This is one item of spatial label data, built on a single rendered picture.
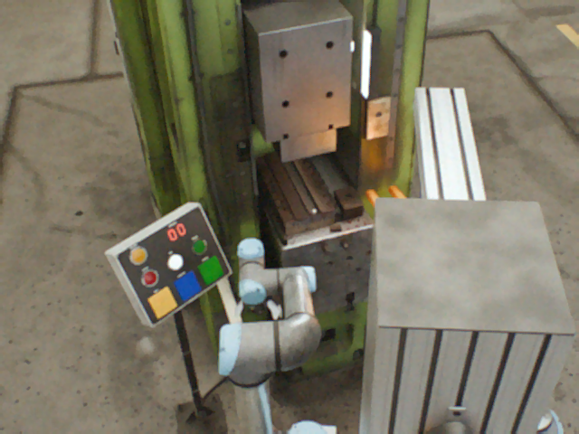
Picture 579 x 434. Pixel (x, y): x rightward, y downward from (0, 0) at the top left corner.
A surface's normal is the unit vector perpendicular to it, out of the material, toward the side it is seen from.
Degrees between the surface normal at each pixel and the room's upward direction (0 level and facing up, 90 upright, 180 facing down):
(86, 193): 0
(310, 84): 90
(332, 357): 90
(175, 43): 90
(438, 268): 0
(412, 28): 90
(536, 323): 0
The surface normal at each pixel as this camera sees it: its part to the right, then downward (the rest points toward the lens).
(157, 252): 0.59, 0.04
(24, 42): -0.03, -0.74
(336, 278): 0.33, 0.63
